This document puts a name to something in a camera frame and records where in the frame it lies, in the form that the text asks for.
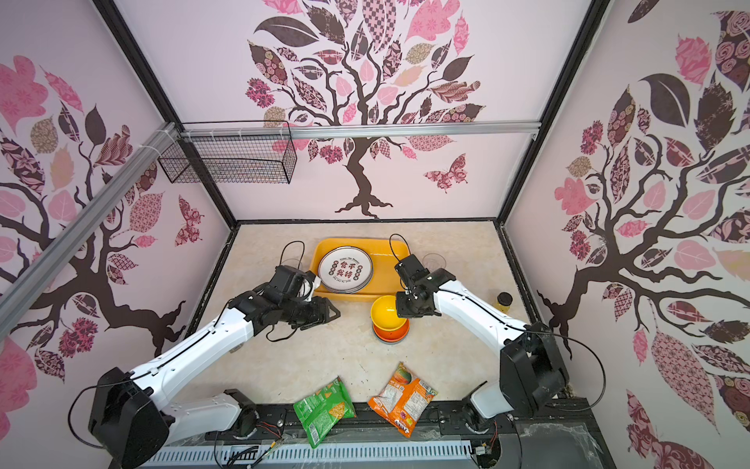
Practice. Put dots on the aluminium rail left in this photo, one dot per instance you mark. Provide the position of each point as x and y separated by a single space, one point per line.
21 295

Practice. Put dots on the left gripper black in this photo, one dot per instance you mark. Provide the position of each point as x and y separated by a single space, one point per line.
320 315

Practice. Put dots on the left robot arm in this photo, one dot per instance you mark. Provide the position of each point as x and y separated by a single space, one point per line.
134 413

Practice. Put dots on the yellow bowls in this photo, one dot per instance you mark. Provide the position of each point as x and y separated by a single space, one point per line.
385 316

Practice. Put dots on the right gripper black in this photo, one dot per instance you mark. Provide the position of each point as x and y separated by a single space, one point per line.
401 309

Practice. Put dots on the yellow juice bottle black cap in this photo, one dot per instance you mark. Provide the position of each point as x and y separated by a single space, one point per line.
504 301

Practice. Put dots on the green snack bag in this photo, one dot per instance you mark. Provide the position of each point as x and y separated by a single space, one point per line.
324 409

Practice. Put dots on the white slotted cable duct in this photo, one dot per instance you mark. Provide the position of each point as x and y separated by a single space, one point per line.
304 455

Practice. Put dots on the orange bowl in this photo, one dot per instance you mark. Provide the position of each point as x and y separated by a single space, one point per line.
394 335

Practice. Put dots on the clear cup back right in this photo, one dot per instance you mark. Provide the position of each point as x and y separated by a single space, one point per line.
433 261

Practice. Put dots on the black wire basket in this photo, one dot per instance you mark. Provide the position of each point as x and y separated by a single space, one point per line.
232 152

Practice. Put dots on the aluminium rail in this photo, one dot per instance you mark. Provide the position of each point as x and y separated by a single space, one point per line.
21 295
369 131

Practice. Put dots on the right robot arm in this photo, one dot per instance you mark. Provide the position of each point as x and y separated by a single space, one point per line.
531 368

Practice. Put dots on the orange snack bag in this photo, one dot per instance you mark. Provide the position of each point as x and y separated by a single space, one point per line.
403 400

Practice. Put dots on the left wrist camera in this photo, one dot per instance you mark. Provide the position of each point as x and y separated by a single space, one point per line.
292 282

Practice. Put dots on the aluminium rail back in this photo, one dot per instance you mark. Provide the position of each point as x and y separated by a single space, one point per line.
369 131

